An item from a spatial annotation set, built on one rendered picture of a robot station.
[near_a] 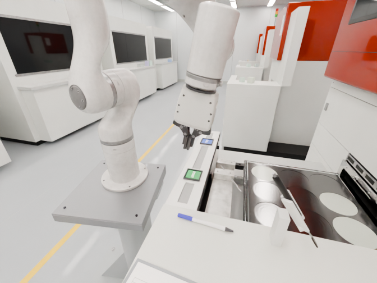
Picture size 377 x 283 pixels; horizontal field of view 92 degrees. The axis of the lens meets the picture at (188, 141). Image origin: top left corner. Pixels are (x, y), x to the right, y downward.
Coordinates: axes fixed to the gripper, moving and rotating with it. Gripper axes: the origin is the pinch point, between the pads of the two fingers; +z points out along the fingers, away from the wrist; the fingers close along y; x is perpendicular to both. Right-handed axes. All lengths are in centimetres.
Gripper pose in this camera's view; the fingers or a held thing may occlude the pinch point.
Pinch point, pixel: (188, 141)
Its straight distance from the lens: 51.3
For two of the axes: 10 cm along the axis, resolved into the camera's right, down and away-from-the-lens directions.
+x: -2.7, 4.4, -8.6
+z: -2.0, 8.5, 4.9
